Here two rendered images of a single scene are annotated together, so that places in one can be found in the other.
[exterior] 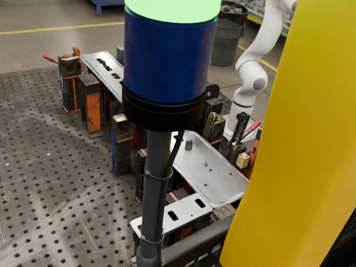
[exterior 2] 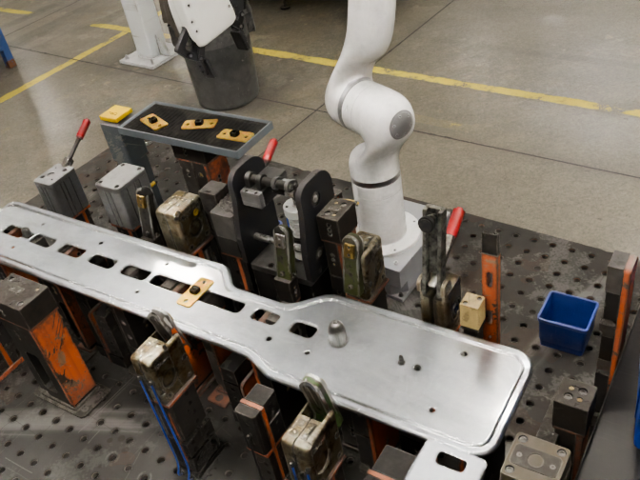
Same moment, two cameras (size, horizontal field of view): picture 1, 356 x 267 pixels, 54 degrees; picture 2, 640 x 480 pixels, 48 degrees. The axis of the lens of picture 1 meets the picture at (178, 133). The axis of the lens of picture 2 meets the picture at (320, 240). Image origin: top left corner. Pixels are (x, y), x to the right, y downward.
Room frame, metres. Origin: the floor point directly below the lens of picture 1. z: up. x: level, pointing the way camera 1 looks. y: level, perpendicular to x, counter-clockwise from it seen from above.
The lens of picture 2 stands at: (0.30, 0.15, 1.94)
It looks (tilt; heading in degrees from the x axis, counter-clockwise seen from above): 38 degrees down; 347
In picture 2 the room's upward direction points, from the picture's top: 11 degrees counter-clockwise
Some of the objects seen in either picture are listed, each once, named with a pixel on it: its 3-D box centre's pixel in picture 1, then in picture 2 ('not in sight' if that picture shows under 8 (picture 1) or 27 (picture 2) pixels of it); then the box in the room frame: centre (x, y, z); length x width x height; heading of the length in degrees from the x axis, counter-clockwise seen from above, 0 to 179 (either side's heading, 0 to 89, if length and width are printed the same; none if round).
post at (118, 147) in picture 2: not in sight; (143, 190); (2.05, 0.20, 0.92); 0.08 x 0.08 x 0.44; 39
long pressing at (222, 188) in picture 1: (145, 108); (186, 293); (1.46, 0.18, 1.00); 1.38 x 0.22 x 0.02; 39
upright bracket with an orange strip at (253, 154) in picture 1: (247, 177); (491, 339); (1.11, -0.32, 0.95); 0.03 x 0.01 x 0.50; 39
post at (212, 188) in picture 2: not in sight; (232, 255); (1.66, 0.05, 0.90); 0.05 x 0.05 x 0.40; 39
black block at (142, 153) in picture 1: (144, 177); (271, 452); (1.13, 0.12, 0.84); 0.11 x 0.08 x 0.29; 129
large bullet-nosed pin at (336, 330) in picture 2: (188, 144); (337, 334); (1.19, -0.05, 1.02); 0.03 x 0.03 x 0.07
